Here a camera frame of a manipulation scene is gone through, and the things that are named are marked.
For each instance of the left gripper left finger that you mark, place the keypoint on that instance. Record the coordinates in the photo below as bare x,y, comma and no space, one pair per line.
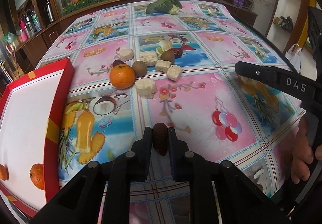
141,161

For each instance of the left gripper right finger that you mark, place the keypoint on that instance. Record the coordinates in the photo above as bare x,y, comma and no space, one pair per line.
177,150

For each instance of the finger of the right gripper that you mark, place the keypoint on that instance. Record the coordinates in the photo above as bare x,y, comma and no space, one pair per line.
263,74

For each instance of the orange tangerine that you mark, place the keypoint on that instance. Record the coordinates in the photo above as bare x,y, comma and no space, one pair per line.
36,174
122,76
3,173

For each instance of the brown kiwi fruit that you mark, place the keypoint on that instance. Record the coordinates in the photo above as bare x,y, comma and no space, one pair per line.
168,56
140,68

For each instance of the small dark date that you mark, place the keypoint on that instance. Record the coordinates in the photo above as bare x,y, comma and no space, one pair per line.
117,62

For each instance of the dark red jujube date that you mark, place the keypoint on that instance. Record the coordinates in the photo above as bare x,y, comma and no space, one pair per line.
177,52

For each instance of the person right hand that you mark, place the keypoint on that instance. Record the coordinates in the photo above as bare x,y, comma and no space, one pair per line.
303,154

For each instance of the white plastic bag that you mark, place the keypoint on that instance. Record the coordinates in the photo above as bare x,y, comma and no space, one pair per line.
294,56

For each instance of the colourful fruit print tablecloth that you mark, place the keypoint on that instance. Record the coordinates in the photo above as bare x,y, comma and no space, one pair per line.
220,115

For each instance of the cauliflower with green leaves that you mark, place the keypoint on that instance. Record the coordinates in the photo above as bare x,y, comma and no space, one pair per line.
164,6

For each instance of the red white shallow box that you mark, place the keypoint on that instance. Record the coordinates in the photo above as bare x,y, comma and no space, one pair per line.
31,113

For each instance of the pink bottle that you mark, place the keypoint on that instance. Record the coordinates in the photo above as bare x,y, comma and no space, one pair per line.
23,33

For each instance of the steel thermos jug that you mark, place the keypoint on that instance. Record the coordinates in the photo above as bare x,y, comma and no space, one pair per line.
49,11

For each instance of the green plastic bag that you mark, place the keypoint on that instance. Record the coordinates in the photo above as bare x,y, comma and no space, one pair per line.
9,37

